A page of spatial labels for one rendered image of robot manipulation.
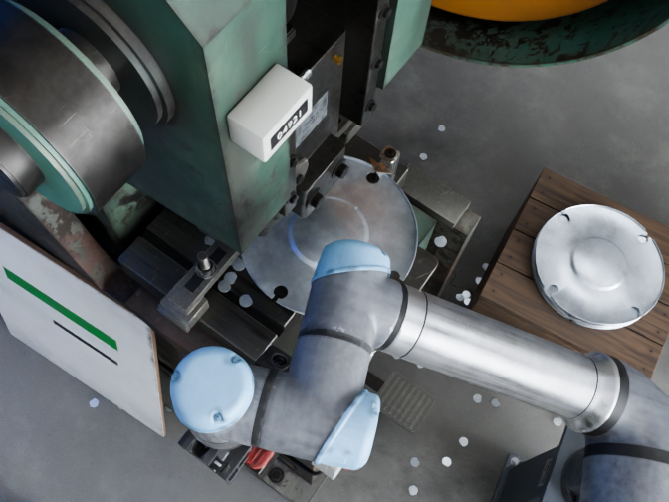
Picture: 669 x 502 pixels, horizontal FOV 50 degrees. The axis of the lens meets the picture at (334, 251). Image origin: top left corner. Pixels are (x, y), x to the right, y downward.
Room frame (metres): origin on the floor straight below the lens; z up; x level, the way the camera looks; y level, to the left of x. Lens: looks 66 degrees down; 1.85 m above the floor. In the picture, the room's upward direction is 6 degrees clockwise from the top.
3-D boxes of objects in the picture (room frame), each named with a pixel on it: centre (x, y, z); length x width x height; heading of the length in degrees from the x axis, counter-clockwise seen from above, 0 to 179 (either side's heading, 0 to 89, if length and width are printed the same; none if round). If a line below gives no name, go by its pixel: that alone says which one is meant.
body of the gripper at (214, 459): (0.13, 0.10, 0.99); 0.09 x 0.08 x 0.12; 150
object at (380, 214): (0.50, 0.01, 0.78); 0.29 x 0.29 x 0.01
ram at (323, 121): (0.54, 0.09, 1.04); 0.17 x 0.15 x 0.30; 60
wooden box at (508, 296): (0.68, -0.59, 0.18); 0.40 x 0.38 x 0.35; 66
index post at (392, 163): (0.65, -0.08, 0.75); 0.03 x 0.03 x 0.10; 60
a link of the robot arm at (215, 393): (0.14, 0.10, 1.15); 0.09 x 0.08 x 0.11; 82
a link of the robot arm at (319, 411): (0.15, 0.00, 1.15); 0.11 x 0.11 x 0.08; 82
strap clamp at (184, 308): (0.42, 0.21, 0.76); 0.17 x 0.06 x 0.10; 150
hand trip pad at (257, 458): (0.16, 0.09, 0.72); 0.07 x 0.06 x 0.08; 60
